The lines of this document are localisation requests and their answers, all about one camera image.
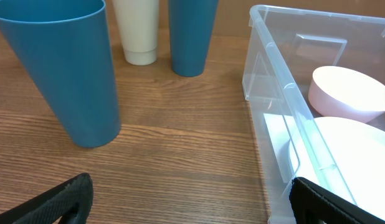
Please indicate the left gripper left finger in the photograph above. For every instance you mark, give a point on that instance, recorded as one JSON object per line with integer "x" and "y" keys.
{"x": 69, "y": 202}

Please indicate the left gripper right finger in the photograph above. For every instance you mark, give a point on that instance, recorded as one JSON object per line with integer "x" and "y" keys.
{"x": 312, "y": 203}

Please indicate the light blue plate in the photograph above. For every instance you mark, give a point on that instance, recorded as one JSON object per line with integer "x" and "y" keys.
{"x": 357, "y": 173}

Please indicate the pink bowl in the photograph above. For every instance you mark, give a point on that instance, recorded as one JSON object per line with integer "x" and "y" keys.
{"x": 346, "y": 93}

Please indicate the cream cup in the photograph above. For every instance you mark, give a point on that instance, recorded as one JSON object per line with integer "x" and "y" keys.
{"x": 138, "y": 22}

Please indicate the white label in bin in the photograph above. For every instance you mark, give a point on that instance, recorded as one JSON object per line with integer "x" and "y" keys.
{"x": 281, "y": 129}

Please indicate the blue cup lower left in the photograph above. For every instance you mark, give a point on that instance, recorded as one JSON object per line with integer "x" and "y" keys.
{"x": 64, "y": 45}

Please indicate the blue cup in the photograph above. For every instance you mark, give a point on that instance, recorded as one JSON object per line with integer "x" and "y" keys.
{"x": 190, "y": 28}
{"x": 64, "y": 45}

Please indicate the clear plastic storage bin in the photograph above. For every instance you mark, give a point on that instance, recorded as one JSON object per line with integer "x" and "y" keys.
{"x": 286, "y": 46}

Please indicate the blue cup top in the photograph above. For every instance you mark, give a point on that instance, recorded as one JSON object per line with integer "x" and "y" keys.
{"x": 190, "y": 28}

